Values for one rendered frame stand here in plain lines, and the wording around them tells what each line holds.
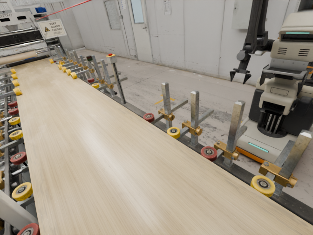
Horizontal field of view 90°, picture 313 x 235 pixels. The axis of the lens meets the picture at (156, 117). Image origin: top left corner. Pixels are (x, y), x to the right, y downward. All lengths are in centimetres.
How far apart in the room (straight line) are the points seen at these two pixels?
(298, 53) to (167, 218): 135
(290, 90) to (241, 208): 113
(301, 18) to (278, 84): 47
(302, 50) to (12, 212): 183
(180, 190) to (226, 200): 18
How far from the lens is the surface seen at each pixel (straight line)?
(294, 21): 149
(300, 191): 206
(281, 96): 167
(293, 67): 154
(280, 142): 201
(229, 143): 95
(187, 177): 76
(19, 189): 105
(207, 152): 86
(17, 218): 96
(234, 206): 73
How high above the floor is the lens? 153
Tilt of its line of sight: 35 degrees down
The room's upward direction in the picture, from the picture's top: 9 degrees counter-clockwise
